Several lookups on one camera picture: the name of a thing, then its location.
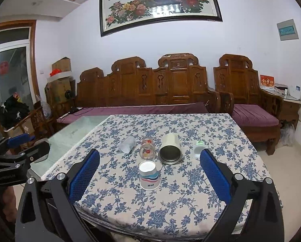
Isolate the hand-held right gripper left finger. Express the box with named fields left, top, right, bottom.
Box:
left=15, top=148, right=101, bottom=242

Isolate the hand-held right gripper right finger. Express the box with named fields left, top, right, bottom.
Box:
left=199, top=148, right=284, bottom=242

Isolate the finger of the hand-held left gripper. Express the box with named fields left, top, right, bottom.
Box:
left=0, top=133, right=31, bottom=158
left=0, top=141, right=51, bottom=172

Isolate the striped paper cup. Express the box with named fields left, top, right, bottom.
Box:
left=138, top=160, right=159, bottom=191

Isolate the person's left forearm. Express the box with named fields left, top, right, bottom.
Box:
left=0, top=188, right=18, bottom=235

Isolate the small white green cup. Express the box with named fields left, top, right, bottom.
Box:
left=192, top=140, right=209, bottom=158

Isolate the clear plastic cup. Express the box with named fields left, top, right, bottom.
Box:
left=118, top=136, right=137, bottom=154

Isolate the flower print glass cup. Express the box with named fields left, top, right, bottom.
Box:
left=139, top=136, right=157, bottom=159

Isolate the wooden chair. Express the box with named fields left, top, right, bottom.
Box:
left=0, top=100, right=56, bottom=155

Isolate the pile of black clothes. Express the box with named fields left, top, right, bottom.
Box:
left=0, top=95, right=30, bottom=129

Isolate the blue floral tablecloth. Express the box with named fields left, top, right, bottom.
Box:
left=41, top=113, right=283, bottom=235

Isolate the cream metal tumbler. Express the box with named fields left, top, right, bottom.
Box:
left=158, top=133, right=183, bottom=166

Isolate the large cardboard box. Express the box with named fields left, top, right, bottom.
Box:
left=46, top=77, right=77, bottom=102

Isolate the square purple seat cushion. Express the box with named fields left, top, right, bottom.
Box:
left=231, top=103, right=280, bottom=128

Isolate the red lantern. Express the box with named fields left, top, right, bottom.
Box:
left=0, top=61, right=10, bottom=76

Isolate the clear plastic bag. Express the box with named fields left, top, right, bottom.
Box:
left=278, top=123, right=296, bottom=148

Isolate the long purple sofa cushion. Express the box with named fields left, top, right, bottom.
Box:
left=56, top=102, right=209, bottom=132

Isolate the small cardboard box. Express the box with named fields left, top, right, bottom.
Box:
left=51, top=57, right=72, bottom=74

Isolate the carved wooden armchair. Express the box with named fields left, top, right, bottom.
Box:
left=213, top=54, right=285, bottom=156

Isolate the wooden side table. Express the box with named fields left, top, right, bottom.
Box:
left=273, top=90, right=301, bottom=132

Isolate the carved wooden sofa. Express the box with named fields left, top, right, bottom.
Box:
left=74, top=53, right=222, bottom=124

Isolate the red gift box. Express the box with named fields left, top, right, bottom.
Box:
left=259, top=75, right=276, bottom=91

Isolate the framed peacock flower painting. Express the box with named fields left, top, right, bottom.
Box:
left=99, top=0, right=223, bottom=38

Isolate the wooden door frame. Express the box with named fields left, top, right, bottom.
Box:
left=0, top=19, right=41, bottom=142

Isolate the grey wall panel box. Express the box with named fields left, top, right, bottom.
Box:
left=276, top=18, right=299, bottom=41

